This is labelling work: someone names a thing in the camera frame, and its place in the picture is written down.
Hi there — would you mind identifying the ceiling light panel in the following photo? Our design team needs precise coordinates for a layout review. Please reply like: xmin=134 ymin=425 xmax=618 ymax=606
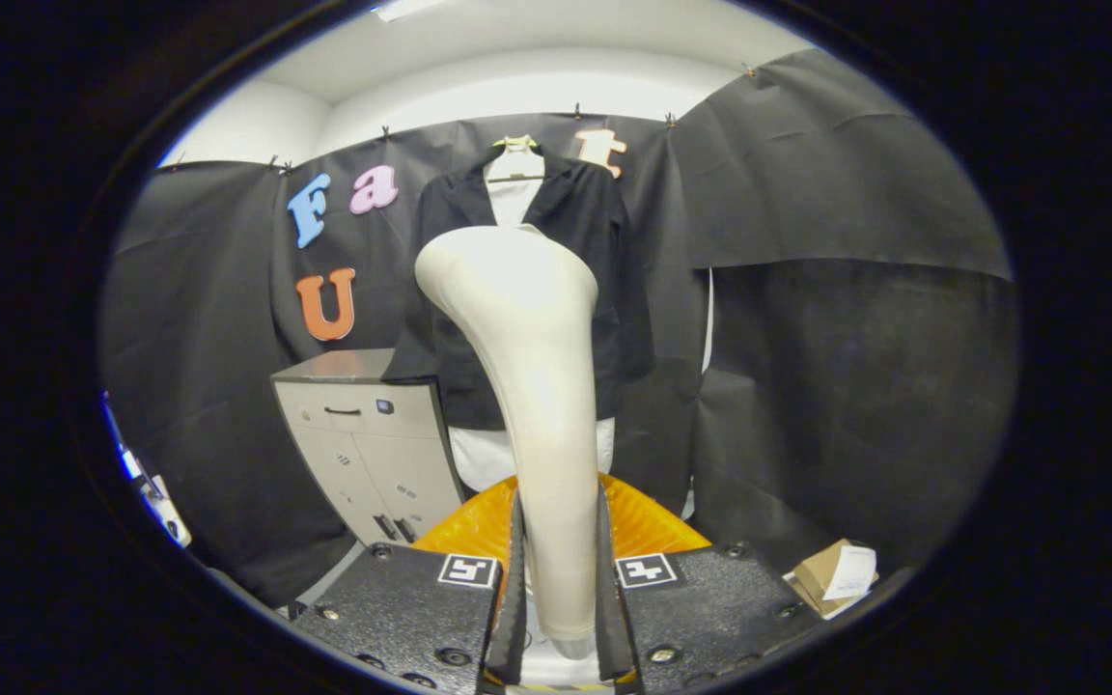
xmin=373 ymin=0 xmax=448 ymax=23

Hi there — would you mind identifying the cardboard box with white paper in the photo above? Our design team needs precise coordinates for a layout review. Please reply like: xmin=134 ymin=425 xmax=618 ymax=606
xmin=783 ymin=539 xmax=880 ymax=621

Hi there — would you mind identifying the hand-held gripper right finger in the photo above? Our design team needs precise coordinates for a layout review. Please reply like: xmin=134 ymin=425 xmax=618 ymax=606
xmin=598 ymin=473 xmax=822 ymax=695

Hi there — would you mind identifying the white garment steamer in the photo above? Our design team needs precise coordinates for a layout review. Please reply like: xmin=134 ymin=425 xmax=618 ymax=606
xmin=414 ymin=224 xmax=615 ymax=688

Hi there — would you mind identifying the black backdrop cloth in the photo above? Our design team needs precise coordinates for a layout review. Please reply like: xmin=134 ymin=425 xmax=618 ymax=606
xmin=97 ymin=48 xmax=1020 ymax=609

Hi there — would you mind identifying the white plastic object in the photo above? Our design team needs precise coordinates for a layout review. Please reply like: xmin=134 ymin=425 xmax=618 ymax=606
xmin=102 ymin=391 xmax=192 ymax=549

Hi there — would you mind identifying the white mannequin torso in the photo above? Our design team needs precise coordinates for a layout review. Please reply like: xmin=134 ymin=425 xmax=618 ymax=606
xmin=448 ymin=135 xmax=615 ymax=493

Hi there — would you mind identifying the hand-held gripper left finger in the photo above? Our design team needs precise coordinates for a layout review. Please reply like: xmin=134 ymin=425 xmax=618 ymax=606
xmin=291 ymin=473 xmax=530 ymax=695

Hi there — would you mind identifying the black blazer jacket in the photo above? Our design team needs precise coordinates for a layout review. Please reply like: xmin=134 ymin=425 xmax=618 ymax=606
xmin=384 ymin=145 xmax=655 ymax=432

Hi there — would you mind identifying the grey metal cabinet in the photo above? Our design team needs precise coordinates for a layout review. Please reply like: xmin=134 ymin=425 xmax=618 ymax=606
xmin=271 ymin=347 xmax=468 ymax=549

